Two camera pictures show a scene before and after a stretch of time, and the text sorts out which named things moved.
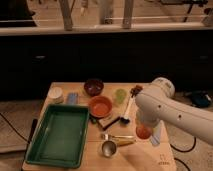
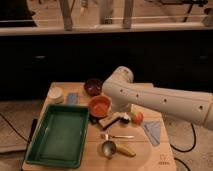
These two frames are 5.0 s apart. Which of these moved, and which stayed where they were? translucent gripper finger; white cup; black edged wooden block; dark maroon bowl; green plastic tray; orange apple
Moved: translucent gripper finger; orange apple
Stayed: black edged wooden block; dark maroon bowl; green plastic tray; white cup
